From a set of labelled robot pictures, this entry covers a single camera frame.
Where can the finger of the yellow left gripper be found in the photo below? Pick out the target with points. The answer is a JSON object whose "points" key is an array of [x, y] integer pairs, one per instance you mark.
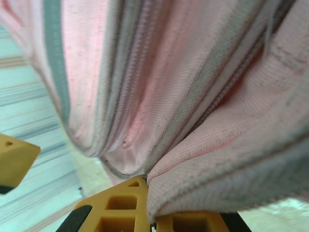
{"points": [[14, 159]]}

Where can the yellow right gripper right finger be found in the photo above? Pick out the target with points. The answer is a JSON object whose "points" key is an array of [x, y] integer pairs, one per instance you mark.
{"points": [[193, 223]]}

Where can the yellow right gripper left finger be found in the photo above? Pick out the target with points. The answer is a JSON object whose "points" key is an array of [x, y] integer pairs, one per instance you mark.
{"points": [[120, 212]]}

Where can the pink student backpack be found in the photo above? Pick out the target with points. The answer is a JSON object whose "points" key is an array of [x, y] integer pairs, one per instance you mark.
{"points": [[181, 84]]}

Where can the aluminium enclosure side panel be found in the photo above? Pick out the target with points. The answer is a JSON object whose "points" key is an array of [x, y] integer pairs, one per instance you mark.
{"points": [[29, 116]]}

